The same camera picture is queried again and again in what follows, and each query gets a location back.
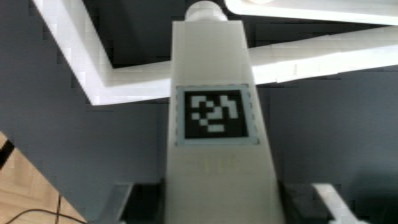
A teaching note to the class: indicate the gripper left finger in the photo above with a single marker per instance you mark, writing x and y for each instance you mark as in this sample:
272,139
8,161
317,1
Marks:
136,206

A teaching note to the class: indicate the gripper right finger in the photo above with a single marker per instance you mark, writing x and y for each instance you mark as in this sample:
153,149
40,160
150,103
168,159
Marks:
313,205

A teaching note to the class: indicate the white desk leg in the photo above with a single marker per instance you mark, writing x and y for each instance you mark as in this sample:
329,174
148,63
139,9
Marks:
221,182

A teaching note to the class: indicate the white desk tabletop tray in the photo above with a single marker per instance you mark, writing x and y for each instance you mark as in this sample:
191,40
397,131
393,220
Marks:
360,11

